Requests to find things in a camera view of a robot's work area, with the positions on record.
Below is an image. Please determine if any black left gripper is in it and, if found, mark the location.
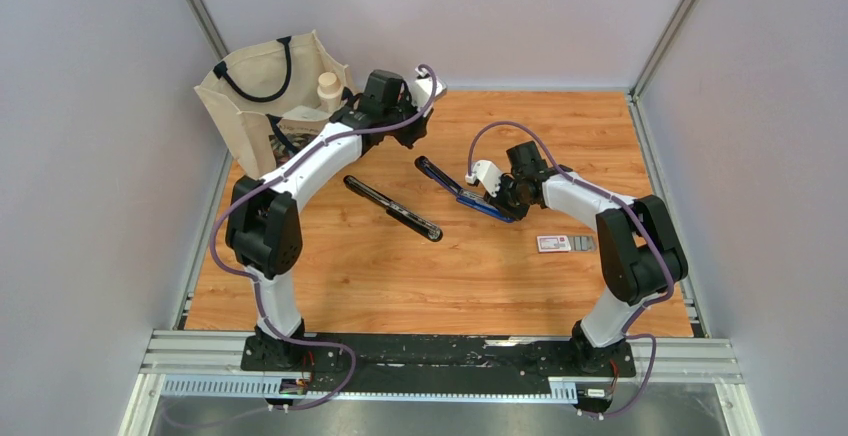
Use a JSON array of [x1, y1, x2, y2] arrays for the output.
[[381, 91, 432, 150]]

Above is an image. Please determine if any blue tape dispenser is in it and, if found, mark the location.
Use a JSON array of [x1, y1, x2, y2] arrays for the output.
[[414, 156, 514, 223]]

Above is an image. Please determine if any red white staple box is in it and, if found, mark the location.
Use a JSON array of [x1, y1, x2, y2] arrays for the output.
[[536, 235, 572, 253]]

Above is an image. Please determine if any black stapler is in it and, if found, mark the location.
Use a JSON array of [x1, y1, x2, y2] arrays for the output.
[[343, 175, 443, 242]]

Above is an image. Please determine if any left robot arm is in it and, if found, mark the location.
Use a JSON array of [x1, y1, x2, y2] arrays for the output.
[[221, 65, 447, 371]]

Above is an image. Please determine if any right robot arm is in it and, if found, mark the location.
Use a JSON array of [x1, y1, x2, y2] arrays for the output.
[[469, 141, 689, 375]]

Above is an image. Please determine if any beige bottle in bag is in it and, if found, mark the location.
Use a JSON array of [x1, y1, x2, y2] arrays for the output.
[[316, 72, 345, 114]]

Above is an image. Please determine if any white paper in bag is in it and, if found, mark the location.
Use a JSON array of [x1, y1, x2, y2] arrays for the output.
[[282, 105, 330, 124]]

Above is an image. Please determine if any cream canvas tote bag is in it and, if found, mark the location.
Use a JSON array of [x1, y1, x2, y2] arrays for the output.
[[194, 31, 359, 179]]

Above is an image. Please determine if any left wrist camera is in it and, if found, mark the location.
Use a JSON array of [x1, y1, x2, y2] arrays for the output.
[[407, 66, 448, 111]]

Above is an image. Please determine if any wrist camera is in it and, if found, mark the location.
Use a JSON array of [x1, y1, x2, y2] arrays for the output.
[[407, 66, 448, 111], [465, 160, 503, 197]]

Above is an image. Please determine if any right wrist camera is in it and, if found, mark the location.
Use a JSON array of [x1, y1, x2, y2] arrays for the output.
[[465, 160, 503, 197]]

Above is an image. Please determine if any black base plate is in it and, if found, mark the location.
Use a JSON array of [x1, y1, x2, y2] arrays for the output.
[[240, 332, 636, 396]]

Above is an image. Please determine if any aluminium rail frame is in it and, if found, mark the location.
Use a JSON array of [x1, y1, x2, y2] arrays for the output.
[[120, 330, 760, 435]]

